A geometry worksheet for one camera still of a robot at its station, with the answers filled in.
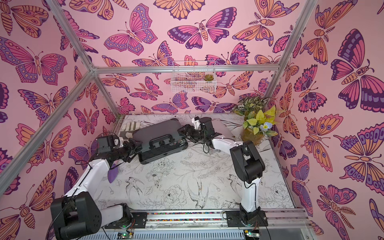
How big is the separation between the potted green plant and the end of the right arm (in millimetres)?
247

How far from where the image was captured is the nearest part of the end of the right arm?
0.76m

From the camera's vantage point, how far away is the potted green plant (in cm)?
85

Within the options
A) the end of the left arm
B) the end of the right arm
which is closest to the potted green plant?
the end of the right arm

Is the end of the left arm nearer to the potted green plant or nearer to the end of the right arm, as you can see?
the end of the right arm
